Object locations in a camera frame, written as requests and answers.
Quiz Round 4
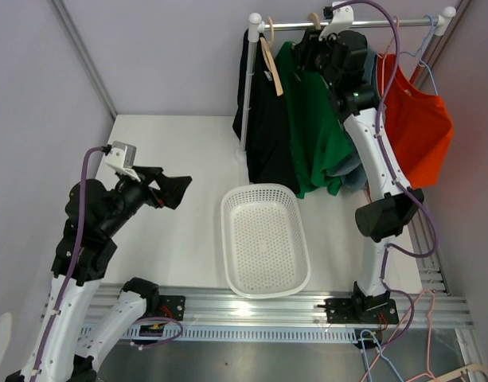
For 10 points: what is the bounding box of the beige hanger bottom right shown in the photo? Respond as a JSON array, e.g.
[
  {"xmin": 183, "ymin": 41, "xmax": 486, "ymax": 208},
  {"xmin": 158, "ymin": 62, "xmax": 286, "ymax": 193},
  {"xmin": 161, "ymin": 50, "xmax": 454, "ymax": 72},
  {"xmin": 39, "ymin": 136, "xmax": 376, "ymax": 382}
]
[{"xmin": 435, "ymin": 363, "xmax": 488, "ymax": 382}]

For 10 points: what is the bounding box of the blue wire hanger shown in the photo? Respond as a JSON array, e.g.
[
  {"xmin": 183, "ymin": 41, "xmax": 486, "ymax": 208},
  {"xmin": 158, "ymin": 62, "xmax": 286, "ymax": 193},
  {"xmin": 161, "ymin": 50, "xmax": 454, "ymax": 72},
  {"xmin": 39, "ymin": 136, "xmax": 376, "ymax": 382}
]
[
  {"xmin": 357, "ymin": 329, "xmax": 405, "ymax": 382},
  {"xmin": 398, "ymin": 14, "xmax": 439, "ymax": 96}
]

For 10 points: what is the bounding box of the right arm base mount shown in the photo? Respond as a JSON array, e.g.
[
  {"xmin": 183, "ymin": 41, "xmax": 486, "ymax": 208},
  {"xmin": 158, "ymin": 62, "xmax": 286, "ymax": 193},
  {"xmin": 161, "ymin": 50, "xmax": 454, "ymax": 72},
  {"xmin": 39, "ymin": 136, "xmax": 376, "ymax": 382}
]
[{"xmin": 317, "ymin": 292, "xmax": 400, "ymax": 325}]

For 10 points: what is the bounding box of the green t shirt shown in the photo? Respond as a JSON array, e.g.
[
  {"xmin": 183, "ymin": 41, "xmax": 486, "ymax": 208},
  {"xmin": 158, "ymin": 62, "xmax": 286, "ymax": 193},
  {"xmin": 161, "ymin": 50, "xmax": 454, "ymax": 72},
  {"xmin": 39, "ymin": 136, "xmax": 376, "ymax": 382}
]
[{"xmin": 275, "ymin": 41, "xmax": 361, "ymax": 199}]

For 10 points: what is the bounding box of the pink wire hanger on floor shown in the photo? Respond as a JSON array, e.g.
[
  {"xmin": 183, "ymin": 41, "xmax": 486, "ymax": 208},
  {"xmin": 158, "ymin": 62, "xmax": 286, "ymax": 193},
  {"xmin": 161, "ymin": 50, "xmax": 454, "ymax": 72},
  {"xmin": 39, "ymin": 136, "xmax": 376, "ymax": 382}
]
[{"xmin": 371, "ymin": 289, "xmax": 437, "ymax": 381}]

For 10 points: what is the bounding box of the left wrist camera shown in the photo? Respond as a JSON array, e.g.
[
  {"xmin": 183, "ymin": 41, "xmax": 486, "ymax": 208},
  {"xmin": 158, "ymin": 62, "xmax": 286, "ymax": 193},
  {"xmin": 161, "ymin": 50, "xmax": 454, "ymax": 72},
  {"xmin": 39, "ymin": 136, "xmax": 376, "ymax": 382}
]
[{"xmin": 104, "ymin": 141, "xmax": 139, "ymax": 179}]

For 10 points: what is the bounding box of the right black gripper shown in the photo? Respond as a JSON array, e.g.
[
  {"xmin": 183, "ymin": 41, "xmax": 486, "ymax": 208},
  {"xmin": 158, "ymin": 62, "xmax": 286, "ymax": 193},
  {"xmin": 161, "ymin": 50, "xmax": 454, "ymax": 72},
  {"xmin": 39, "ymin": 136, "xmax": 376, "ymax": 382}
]
[{"xmin": 295, "ymin": 26, "xmax": 341, "ymax": 88}]

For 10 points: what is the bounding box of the white plastic laundry basket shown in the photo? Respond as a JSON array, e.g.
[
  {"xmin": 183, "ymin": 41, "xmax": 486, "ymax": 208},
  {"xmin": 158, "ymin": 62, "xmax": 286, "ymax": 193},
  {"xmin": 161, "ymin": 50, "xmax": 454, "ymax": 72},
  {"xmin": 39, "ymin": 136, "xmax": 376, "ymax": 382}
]
[{"xmin": 221, "ymin": 184, "xmax": 311, "ymax": 299}]

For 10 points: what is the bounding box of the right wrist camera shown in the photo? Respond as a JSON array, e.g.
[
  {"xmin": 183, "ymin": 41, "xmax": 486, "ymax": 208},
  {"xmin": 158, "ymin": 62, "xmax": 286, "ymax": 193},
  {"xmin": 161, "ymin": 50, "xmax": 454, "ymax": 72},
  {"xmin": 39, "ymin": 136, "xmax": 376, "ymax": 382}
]
[{"xmin": 318, "ymin": 1, "xmax": 354, "ymax": 41}]

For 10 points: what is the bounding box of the pink wire hanger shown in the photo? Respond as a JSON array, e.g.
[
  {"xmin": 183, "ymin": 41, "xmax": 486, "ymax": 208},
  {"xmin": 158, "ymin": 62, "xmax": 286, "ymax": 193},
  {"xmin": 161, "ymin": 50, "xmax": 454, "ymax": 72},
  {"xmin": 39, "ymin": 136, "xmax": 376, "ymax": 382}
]
[
  {"xmin": 377, "ymin": 15, "xmax": 400, "ymax": 100},
  {"xmin": 371, "ymin": 289, "xmax": 437, "ymax": 381}
]

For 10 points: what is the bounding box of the black t shirt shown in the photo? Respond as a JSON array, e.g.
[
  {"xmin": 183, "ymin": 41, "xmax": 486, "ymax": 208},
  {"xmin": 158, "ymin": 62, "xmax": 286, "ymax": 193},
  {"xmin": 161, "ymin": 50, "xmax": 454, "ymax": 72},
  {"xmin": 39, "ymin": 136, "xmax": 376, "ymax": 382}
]
[{"xmin": 246, "ymin": 42, "xmax": 300, "ymax": 193}]

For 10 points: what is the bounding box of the white metal clothes rack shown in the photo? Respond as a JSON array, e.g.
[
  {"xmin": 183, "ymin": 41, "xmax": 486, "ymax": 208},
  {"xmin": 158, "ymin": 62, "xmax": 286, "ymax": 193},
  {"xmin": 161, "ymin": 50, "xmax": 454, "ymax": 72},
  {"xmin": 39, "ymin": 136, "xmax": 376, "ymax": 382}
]
[{"xmin": 236, "ymin": 1, "xmax": 458, "ymax": 162}]

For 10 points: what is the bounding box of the blue wire hanger on floor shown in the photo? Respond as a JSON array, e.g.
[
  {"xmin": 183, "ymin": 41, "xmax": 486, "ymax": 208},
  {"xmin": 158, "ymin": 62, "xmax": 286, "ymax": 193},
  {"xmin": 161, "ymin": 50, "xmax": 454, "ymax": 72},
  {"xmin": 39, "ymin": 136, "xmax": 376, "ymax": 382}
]
[{"xmin": 357, "ymin": 329, "xmax": 405, "ymax": 382}]

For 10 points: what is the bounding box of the aluminium rail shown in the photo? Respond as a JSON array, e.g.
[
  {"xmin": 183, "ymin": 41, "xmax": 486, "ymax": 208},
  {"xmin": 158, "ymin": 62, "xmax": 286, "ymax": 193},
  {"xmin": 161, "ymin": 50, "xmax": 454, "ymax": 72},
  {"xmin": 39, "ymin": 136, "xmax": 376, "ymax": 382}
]
[{"xmin": 40, "ymin": 284, "xmax": 475, "ymax": 329}]

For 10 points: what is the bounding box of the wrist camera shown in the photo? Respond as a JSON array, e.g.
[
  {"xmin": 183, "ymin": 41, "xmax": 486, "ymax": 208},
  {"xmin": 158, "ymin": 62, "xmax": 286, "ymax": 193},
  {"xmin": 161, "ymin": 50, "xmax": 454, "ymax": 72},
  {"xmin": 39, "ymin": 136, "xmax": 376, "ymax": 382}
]
[
  {"xmin": 104, "ymin": 141, "xmax": 139, "ymax": 179},
  {"xmin": 318, "ymin": 1, "xmax": 354, "ymax": 41}
]

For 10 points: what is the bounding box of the beige wooden hanger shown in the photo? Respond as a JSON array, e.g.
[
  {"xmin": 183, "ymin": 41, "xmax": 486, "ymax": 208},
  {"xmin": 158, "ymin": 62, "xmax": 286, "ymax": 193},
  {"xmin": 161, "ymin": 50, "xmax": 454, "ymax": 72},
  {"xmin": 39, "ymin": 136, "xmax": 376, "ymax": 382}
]
[
  {"xmin": 308, "ymin": 12, "xmax": 322, "ymax": 31},
  {"xmin": 260, "ymin": 17, "xmax": 283, "ymax": 97}
]

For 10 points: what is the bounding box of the orange t shirt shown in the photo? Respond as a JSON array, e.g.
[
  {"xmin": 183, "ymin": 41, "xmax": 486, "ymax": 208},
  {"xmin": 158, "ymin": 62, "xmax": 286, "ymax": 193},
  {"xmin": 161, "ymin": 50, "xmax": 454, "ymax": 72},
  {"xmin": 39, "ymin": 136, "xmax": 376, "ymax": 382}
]
[{"xmin": 377, "ymin": 54, "xmax": 454, "ymax": 189}]

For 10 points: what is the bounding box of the purple cable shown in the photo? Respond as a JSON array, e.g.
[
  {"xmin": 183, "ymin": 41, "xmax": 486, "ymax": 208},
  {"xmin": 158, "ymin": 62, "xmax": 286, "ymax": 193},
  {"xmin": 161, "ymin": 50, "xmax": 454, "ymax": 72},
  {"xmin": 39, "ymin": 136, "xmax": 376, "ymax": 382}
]
[
  {"xmin": 333, "ymin": 0, "xmax": 442, "ymax": 359},
  {"xmin": 30, "ymin": 146, "xmax": 185, "ymax": 377}
]

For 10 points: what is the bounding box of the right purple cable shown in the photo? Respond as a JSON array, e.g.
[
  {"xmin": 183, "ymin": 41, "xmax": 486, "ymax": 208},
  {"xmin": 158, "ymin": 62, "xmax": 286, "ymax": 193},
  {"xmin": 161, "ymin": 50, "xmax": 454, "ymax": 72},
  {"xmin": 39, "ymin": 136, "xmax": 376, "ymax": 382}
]
[{"xmin": 333, "ymin": 0, "xmax": 442, "ymax": 359}]

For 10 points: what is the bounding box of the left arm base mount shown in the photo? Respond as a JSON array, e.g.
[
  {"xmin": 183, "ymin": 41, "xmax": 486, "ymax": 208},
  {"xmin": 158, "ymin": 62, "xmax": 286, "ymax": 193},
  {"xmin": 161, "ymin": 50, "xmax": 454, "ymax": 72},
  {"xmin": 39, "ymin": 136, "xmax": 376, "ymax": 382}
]
[{"xmin": 145, "ymin": 295, "xmax": 186, "ymax": 322}]

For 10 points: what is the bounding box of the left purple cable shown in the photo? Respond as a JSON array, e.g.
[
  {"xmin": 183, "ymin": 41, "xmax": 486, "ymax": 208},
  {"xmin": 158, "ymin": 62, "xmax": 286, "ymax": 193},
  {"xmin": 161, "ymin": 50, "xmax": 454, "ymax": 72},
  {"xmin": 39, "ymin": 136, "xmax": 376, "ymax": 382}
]
[{"xmin": 30, "ymin": 146, "xmax": 185, "ymax": 377}]

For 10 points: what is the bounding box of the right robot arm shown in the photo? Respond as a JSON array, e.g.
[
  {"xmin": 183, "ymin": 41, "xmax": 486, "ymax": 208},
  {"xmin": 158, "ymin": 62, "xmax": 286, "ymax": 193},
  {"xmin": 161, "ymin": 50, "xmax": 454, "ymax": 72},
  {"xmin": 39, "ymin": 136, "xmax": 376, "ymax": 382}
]
[{"xmin": 294, "ymin": 29, "xmax": 424, "ymax": 324}]

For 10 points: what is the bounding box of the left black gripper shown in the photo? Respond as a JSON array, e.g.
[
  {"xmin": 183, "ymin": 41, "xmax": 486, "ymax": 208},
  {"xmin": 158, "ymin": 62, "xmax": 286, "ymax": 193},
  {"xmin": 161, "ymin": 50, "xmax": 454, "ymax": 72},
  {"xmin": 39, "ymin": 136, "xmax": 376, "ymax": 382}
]
[{"xmin": 100, "ymin": 165, "xmax": 191, "ymax": 236}]

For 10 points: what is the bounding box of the blue grey t shirt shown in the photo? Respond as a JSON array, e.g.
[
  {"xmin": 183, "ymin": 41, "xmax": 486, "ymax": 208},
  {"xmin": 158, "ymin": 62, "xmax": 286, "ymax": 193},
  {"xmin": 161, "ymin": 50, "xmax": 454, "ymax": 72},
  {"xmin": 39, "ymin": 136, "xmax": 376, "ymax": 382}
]
[{"xmin": 342, "ymin": 46, "xmax": 380, "ymax": 193}]

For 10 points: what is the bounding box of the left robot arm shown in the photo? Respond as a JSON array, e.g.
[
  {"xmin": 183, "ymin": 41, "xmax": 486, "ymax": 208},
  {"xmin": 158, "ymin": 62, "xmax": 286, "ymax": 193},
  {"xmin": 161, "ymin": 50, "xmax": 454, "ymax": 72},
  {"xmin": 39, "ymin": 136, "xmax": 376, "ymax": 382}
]
[{"xmin": 6, "ymin": 166, "xmax": 192, "ymax": 381}]

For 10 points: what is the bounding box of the white slotted cable duct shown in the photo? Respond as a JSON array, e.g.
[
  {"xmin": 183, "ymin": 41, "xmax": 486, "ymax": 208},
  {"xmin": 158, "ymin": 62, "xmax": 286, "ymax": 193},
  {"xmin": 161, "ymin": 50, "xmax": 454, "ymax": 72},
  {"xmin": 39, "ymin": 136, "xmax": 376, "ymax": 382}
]
[{"xmin": 80, "ymin": 323, "xmax": 359, "ymax": 344}]

